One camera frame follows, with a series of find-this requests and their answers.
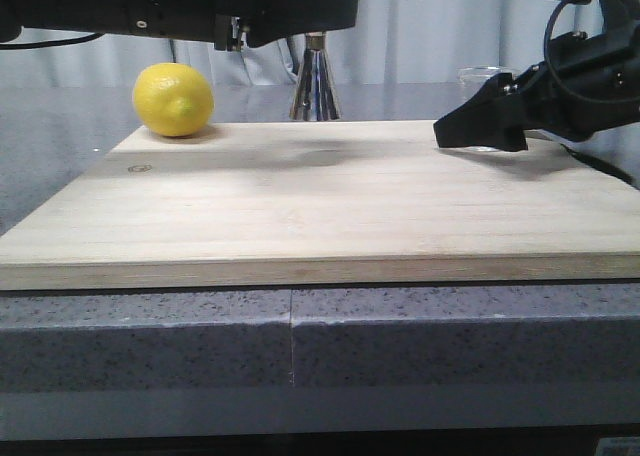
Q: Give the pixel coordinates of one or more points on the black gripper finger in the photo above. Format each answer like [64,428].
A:
[278,19]

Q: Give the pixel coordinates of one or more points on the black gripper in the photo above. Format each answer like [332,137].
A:
[583,85]
[195,20]

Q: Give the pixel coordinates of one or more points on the clear glass measuring beaker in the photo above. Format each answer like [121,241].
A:
[472,79]

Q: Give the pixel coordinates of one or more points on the steel double jigger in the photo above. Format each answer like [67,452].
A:
[315,98]

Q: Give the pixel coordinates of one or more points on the yellow lemon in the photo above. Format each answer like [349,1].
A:
[172,99]

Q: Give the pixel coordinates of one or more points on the grey curtain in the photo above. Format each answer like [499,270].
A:
[394,41]

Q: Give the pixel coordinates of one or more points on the light wooden cutting board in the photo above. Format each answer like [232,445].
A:
[312,203]

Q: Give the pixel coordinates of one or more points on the white label sticker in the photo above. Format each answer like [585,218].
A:
[618,446]

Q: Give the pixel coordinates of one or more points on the black cutting board handle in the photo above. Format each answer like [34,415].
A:
[605,161]

